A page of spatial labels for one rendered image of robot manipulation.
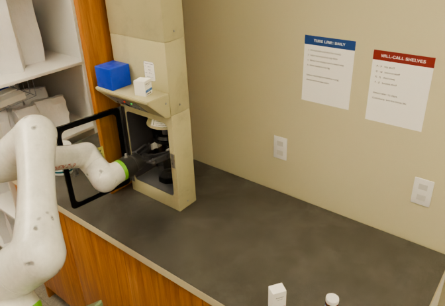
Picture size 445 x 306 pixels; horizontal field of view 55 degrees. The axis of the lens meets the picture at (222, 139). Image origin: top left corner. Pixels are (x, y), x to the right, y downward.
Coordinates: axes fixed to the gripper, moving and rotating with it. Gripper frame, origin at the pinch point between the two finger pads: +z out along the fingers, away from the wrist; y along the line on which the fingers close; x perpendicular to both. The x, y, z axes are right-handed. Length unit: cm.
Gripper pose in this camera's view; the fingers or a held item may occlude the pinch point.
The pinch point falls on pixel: (165, 146)
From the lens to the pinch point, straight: 198.5
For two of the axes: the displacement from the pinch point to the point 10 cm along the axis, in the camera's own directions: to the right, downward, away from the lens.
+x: 0.3, 8.9, 4.5
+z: 6.2, -3.7, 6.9
